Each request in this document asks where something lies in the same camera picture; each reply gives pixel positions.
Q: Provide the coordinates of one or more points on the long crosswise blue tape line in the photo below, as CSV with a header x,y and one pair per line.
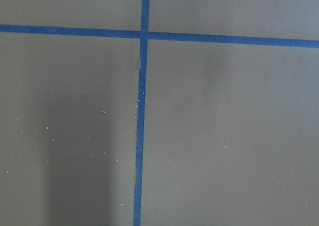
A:
x,y
189,37

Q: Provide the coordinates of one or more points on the central lengthwise blue tape line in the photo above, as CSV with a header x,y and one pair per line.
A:
x,y
144,36

